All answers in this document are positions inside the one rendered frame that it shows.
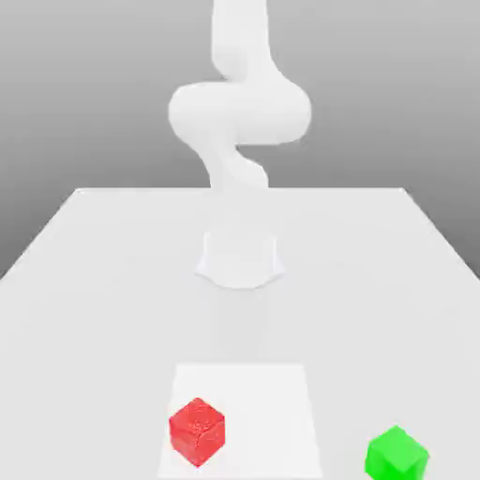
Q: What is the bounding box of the small red cube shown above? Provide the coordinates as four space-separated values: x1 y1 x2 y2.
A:
168 397 227 469

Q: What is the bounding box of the small green cube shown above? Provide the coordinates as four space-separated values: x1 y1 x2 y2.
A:
364 424 431 480

